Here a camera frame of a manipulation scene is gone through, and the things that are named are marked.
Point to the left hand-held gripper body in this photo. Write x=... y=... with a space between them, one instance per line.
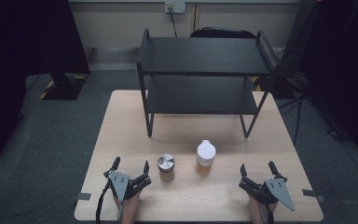
x=119 y=183

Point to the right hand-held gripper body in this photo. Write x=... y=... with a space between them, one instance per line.
x=278 y=189

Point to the glass jar with silver lid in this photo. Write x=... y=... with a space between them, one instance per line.
x=166 y=165

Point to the glass jar with white lid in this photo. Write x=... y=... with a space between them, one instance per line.
x=205 y=155

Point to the black two-tier shelf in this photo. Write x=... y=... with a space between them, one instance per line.
x=202 y=56

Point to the person's left hand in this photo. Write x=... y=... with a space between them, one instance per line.
x=130 y=208

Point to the person's right hand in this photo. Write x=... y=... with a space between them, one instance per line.
x=256 y=210

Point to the grey tape strip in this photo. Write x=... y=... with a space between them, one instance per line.
x=84 y=196
x=313 y=194

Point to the black stand base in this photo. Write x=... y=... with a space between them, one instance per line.
x=63 y=88

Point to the dark curtain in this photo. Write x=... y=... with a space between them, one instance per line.
x=348 y=62
x=18 y=62

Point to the black upright panel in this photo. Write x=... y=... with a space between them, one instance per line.
x=300 y=37

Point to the white wall outlet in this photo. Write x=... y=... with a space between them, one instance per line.
x=175 y=6

